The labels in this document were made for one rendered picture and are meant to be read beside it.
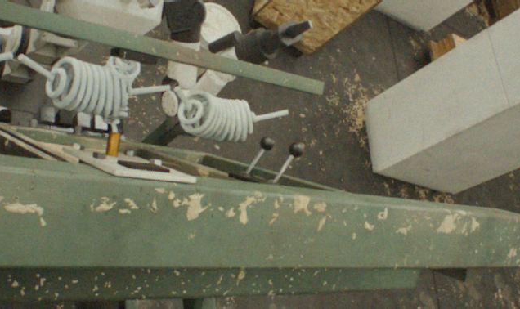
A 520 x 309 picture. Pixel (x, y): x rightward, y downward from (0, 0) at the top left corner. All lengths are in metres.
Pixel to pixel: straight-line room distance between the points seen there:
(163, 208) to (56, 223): 0.12
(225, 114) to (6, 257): 0.37
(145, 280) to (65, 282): 0.12
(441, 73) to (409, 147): 0.52
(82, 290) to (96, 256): 0.25
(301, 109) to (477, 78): 1.11
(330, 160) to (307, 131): 0.25
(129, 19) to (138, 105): 1.55
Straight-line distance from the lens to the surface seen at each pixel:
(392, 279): 1.27
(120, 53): 0.70
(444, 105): 3.82
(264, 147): 1.48
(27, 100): 2.74
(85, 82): 0.72
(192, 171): 1.64
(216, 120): 0.81
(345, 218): 0.82
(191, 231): 0.68
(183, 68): 1.76
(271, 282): 1.05
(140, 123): 3.12
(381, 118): 4.16
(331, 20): 3.80
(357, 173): 4.01
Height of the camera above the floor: 2.49
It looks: 46 degrees down
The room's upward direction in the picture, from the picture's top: 58 degrees clockwise
